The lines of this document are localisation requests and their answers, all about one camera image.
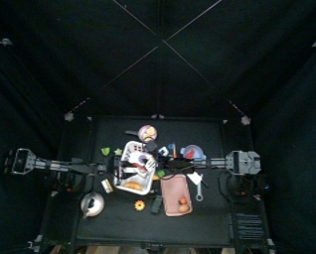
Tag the silver toy pot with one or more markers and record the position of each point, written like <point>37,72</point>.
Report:
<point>93,204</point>

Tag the orange and blue toy stick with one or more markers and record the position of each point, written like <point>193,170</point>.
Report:
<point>175,150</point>

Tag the pink toy frying pan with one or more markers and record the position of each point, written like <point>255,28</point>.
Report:
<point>144,134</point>

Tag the green toy carrot top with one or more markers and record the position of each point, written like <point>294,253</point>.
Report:
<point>105,151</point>

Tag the tan toy food piece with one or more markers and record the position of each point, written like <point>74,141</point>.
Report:
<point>184,208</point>

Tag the grey toy wrench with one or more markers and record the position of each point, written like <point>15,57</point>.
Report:
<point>200,192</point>

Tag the toy fried egg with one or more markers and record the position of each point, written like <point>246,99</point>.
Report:
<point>151,132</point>

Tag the dark green toy block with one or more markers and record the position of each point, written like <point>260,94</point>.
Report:
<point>157,204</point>

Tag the black cube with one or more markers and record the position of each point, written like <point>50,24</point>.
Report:
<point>151,146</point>

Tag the blue toy bowl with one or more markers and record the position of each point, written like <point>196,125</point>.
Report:
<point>196,149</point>

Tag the pink cutting board tray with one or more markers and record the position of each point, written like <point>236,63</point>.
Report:
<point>176,195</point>

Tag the red toy piece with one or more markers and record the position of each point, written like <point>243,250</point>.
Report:
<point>189,154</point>

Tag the white plastic basket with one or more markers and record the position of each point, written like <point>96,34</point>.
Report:
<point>132,178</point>

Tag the orange toy carrot piece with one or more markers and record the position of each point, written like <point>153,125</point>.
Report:
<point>184,200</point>

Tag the yellow-green toy star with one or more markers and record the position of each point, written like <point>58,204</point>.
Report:
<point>118,152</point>

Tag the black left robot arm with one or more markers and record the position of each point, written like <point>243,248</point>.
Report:
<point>54,164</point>

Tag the purple toy in basket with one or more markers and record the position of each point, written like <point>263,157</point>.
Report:
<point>142,159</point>

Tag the yellow and white toy block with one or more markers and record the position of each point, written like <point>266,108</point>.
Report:
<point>106,186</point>

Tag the green toy vegetable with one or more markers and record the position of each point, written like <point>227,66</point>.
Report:
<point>161,173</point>

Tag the orange toy croissant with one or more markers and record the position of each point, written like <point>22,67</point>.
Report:
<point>133,186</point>

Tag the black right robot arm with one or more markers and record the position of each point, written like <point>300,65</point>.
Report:
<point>236,162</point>

